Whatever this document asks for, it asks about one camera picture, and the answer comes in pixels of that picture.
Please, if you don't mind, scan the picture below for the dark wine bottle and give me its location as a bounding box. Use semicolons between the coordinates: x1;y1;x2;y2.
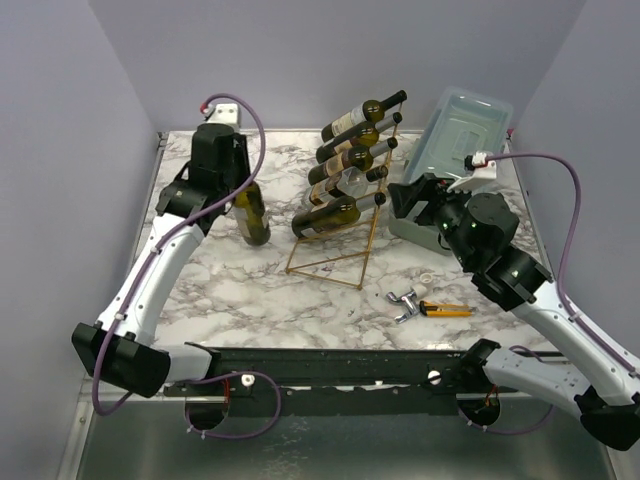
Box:
291;192;387;238
233;182;271;247

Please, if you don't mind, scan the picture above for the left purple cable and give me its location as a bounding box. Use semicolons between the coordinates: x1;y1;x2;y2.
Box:
91;92;282;441

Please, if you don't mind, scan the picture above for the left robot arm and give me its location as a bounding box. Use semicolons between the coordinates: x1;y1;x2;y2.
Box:
71;123;250;398

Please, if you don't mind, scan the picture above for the wine bottle white label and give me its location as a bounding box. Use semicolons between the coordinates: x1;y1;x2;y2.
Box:
321;90;408;142

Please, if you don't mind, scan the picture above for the white plastic pipe fitting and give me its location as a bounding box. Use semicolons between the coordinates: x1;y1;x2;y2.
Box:
412;273;434;298

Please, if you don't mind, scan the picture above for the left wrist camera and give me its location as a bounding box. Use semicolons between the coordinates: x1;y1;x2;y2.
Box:
201;103;241;130

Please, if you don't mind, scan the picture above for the wine bottle brown label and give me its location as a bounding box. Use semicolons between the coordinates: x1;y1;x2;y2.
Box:
315;112;403;164

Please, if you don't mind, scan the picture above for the gold wire wine rack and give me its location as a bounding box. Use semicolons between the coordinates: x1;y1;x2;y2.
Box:
284;99;406;291

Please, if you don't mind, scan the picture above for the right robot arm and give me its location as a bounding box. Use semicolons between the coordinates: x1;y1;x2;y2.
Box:
388;173;639;451

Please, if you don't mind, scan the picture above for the aluminium frame rail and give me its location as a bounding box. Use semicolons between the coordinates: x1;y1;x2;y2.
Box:
78;378;165;404

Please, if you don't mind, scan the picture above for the clear glass bottle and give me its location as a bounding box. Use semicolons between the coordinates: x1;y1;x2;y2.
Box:
305;165;390;207

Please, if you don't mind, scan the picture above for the translucent green plastic toolbox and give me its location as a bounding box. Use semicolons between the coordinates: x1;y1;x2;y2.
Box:
388;86;515;257

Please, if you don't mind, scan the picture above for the yellow utility knife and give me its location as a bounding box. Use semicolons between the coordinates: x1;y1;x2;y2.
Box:
419;301;476;318

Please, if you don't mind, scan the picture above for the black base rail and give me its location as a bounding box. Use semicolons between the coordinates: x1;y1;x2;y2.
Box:
164;341;493;417

